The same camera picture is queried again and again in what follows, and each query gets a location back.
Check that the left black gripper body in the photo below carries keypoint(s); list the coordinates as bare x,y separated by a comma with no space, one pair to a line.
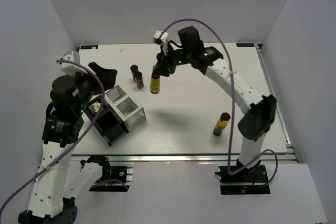
88,86

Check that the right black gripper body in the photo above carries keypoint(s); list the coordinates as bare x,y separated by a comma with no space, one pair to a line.
173,58

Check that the yellow label brown bottle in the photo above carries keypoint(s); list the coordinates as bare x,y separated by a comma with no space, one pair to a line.
155,84

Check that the white bottle yellow lid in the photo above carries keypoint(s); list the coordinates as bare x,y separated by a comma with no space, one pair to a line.
95,107

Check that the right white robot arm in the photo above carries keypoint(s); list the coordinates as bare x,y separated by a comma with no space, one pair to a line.
258,109

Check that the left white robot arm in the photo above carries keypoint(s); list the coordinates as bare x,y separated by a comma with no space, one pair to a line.
51,202

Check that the black cap spice jar front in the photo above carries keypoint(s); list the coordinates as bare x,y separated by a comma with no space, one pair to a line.
139,80

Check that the black cap spice jar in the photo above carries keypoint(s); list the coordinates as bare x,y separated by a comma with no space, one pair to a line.
139,80
134,69

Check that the black cap spice jar rear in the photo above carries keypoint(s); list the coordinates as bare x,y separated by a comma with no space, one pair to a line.
134,69

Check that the left blue corner sticker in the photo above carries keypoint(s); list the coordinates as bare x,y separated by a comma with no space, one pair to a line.
88,47

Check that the black organizer box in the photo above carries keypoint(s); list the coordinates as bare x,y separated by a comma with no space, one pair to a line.
108,124

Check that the yellow band spice bottle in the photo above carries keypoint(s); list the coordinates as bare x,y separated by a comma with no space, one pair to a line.
221,123

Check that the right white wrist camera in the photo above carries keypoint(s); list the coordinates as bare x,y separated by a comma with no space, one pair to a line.
161,38

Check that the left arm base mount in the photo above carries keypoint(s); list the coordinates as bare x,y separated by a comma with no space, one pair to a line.
113,178

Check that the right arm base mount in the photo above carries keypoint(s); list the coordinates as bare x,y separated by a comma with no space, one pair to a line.
239,185

